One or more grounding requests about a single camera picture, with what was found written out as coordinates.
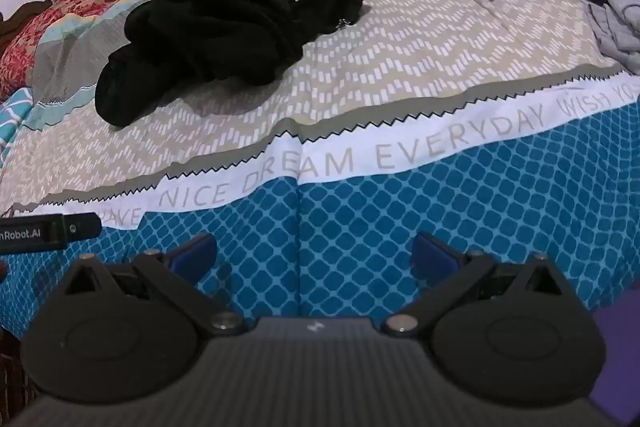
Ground purple cloth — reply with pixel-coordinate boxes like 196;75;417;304
589;277;640;427

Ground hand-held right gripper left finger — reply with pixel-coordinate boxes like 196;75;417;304
62;233;246;337

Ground grey garment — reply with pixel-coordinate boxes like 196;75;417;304
586;0;640;76

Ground black pants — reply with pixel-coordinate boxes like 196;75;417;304
95;0;371;128

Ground dark wooden headboard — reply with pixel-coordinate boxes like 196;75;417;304
0;0;53;58

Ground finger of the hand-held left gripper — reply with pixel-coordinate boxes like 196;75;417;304
62;214;104;239

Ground teal patterned pillow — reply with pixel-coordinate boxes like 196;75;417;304
0;87;33;168

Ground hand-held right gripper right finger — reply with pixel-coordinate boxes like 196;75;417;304
381;231;574;338

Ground patterned teal beige bedspread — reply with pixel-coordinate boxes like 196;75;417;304
0;0;640;343

